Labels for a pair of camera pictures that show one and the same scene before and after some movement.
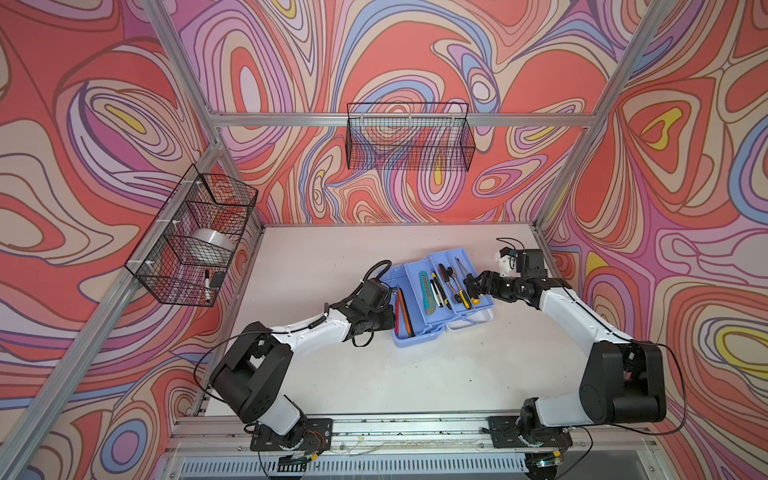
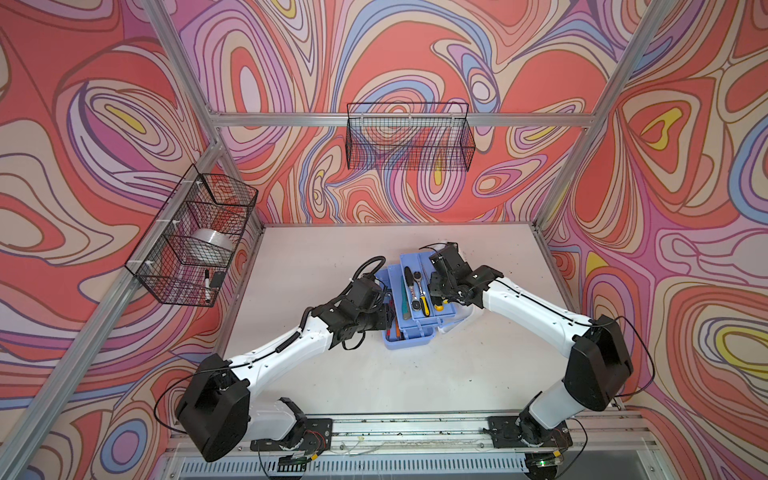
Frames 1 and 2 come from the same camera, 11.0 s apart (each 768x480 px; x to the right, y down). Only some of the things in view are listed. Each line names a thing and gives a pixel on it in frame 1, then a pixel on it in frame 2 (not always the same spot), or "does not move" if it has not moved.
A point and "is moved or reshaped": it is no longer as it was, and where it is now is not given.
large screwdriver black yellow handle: [471, 286] is moved or reshaped
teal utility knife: [427, 293] -> [406, 313]
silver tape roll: [214, 237] does not move
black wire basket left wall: [184, 258] does not move
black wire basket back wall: [413, 136] does not move
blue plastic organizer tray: [430, 298] does not move
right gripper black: [489, 284] -> [434, 285]
